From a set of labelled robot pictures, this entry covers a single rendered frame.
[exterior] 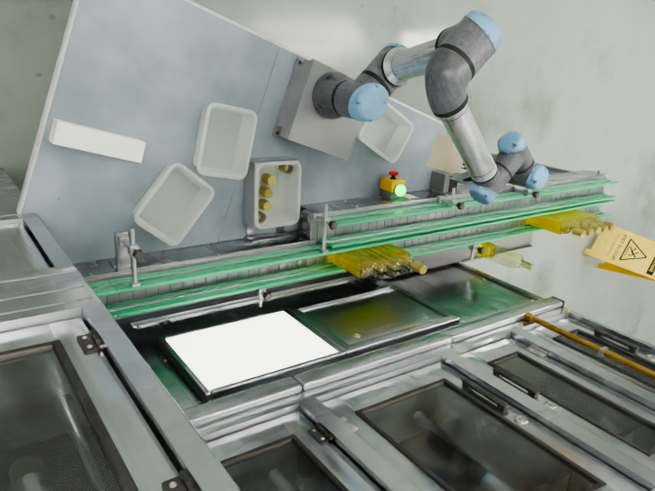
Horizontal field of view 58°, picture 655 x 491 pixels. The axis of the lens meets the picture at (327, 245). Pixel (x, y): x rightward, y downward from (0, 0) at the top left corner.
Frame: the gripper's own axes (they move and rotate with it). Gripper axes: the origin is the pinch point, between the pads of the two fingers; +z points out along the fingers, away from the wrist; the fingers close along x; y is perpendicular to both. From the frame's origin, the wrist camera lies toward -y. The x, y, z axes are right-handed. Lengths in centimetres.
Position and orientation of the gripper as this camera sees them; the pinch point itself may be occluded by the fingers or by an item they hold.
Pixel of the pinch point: (458, 158)
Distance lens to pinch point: 210.1
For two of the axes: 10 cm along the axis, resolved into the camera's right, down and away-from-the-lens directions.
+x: -3.2, 9.4, 1.3
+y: -7.6, -1.8, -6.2
